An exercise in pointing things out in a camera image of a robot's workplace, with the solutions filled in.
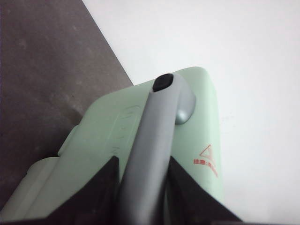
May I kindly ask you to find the breakfast maker hinged lid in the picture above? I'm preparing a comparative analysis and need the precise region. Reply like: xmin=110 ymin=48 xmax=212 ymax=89
xmin=0 ymin=67 xmax=224 ymax=225

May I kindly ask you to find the silver lid handle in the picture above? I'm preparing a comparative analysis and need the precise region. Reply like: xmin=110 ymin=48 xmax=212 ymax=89
xmin=116 ymin=74 xmax=196 ymax=225

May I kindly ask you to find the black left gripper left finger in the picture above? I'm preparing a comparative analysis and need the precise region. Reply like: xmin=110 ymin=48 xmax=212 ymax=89
xmin=2 ymin=156 xmax=119 ymax=225

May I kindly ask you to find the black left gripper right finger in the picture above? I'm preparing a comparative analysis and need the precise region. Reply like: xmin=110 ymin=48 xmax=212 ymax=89
xmin=166 ymin=157 xmax=244 ymax=225

